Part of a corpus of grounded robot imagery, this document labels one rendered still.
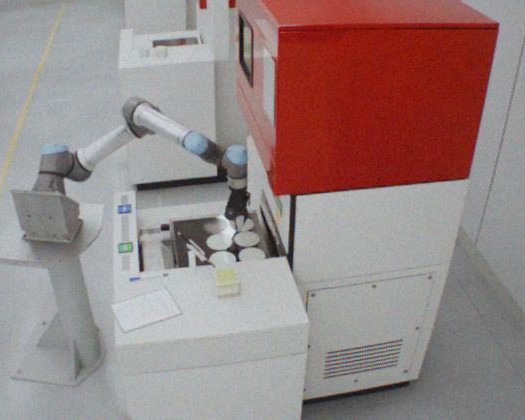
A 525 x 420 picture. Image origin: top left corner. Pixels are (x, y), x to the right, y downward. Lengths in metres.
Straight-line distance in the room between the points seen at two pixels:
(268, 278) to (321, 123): 0.56
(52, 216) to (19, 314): 1.14
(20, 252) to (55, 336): 0.73
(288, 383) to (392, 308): 0.63
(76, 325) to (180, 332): 1.12
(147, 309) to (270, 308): 0.40
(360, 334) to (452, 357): 0.81
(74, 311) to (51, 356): 0.44
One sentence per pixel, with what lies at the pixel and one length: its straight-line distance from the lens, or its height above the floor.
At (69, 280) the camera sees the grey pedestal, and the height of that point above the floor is 0.59.
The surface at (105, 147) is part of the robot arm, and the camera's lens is 2.58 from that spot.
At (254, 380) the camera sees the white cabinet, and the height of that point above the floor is 0.71.
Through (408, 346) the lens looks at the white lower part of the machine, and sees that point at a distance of 2.78.
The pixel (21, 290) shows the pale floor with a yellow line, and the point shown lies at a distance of 3.72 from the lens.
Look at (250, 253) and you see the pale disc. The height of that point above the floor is 0.90.
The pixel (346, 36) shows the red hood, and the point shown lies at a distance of 1.84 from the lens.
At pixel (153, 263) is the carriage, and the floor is 0.88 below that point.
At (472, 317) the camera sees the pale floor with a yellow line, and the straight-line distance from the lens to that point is 3.52.
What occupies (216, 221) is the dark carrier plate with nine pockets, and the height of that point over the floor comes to 0.90.
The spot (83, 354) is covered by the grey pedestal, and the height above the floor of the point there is 0.10.
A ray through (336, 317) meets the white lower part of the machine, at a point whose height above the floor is 0.61.
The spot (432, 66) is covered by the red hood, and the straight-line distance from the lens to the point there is 1.99.
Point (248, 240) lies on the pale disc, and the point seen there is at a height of 0.90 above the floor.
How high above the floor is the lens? 2.33
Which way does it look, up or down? 35 degrees down
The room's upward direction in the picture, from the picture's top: straight up
